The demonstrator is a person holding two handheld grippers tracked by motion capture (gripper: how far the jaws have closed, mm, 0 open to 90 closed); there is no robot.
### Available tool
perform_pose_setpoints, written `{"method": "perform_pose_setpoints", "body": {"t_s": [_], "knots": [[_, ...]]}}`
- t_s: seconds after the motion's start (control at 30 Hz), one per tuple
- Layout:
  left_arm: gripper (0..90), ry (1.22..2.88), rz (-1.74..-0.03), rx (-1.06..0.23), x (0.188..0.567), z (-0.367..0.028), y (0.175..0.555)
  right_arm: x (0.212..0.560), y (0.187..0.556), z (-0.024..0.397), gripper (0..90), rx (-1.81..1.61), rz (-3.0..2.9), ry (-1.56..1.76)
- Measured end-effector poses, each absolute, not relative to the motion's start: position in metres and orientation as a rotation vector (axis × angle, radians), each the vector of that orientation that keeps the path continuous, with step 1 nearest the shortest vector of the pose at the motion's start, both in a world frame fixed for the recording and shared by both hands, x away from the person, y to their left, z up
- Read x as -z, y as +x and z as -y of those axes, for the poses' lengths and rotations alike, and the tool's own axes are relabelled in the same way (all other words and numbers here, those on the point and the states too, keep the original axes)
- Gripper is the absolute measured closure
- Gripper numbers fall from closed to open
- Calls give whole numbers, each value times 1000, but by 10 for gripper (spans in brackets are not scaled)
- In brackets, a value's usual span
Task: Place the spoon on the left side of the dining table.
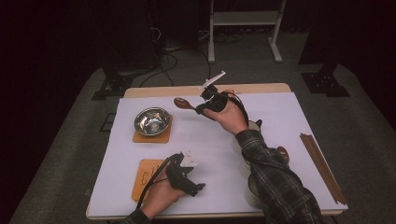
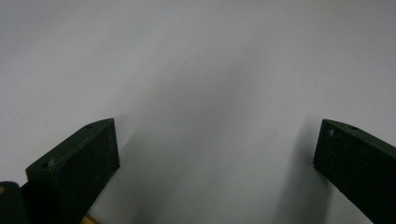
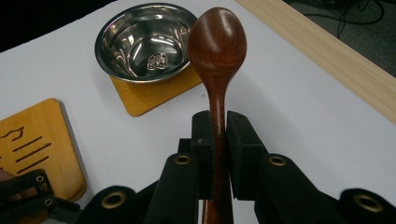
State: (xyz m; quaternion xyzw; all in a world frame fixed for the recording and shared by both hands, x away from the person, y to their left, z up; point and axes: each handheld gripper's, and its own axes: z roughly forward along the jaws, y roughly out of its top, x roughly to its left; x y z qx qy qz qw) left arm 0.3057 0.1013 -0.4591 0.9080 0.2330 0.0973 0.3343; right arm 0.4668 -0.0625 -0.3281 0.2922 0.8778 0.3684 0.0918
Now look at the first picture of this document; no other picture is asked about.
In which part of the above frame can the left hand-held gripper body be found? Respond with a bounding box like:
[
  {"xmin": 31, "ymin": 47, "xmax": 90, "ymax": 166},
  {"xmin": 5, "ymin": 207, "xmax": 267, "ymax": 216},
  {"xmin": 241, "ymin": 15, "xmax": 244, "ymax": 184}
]
[{"xmin": 164, "ymin": 151, "xmax": 200, "ymax": 191}]

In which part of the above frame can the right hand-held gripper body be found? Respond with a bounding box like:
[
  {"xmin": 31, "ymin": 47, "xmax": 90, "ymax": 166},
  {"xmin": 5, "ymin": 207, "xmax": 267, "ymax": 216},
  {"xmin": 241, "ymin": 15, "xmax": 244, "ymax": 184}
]
[{"xmin": 198, "ymin": 70, "xmax": 229, "ymax": 114}]

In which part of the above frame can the brown wooden spoon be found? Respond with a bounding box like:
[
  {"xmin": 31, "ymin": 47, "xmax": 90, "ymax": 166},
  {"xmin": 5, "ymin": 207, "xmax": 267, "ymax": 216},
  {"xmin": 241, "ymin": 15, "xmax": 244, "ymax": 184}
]
[
  {"xmin": 173, "ymin": 96, "xmax": 198, "ymax": 111},
  {"xmin": 276, "ymin": 146, "xmax": 291, "ymax": 165}
]

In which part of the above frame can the bamboo trivet with cutouts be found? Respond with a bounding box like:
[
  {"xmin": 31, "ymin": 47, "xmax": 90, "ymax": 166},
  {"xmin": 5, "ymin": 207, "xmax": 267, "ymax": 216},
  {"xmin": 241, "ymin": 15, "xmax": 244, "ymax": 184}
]
[
  {"xmin": 132, "ymin": 115, "xmax": 174, "ymax": 145},
  {"xmin": 131, "ymin": 159, "xmax": 169, "ymax": 203}
]

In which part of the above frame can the stainless steel bowl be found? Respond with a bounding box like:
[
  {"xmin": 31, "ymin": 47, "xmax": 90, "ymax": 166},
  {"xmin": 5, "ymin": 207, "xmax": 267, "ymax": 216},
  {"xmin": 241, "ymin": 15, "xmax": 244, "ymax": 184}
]
[{"xmin": 134, "ymin": 106, "xmax": 172, "ymax": 137}]

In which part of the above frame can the brown wooden chopstick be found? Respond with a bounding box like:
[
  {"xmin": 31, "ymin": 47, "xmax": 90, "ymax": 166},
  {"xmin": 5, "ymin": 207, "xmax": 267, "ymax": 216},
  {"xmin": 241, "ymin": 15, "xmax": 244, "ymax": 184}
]
[
  {"xmin": 303, "ymin": 133, "xmax": 347, "ymax": 204},
  {"xmin": 299, "ymin": 133, "xmax": 344, "ymax": 205}
]

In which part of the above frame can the person's right hand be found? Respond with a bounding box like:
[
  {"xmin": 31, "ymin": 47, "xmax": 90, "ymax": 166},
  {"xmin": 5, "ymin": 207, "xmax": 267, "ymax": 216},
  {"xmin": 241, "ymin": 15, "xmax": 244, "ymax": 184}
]
[{"xmin": 204, "ymin": 89, "xmax": 250, "ymax": 136}]

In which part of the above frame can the person's left hand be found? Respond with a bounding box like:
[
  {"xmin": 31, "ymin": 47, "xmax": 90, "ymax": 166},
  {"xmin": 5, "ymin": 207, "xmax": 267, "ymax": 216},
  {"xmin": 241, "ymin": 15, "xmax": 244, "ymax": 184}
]
[{"xmin": 139, "ymin": 178, "xmax": 191, "ymax": 220}]

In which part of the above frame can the white metal stand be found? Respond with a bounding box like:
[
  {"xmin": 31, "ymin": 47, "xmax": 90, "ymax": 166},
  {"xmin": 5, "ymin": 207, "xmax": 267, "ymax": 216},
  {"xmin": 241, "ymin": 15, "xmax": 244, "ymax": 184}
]
[{"xmin": 207, "ymin": 0, "xmax": 288, "ymax": 64}]

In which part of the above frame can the black metal stand base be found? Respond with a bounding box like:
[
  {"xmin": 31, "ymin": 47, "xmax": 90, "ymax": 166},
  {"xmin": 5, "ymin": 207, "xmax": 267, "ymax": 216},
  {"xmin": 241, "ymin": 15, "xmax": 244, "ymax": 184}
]
[
  {"xmin": 92, "ymin": 69, "xmax": 134, "ymax": 101},
  {"xmin": 301, "ymin": 63, "xmax": 351, "ymax": 98}
]

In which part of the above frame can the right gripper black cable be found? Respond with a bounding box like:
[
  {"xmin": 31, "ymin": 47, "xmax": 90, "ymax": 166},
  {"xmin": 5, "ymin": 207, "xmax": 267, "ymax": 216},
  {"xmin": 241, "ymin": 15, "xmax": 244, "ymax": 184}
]
[{"xmin": 228, "ymin": 91, "xmax": 250, "ymax": 127}]

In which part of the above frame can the black floor cable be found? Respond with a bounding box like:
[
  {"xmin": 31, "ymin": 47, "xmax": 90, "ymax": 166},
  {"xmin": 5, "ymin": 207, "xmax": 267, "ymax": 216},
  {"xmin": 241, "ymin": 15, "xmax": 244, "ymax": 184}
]
[{"xmin": 199, "ymin": 49, "xmax": 213, "ymax": 86}]

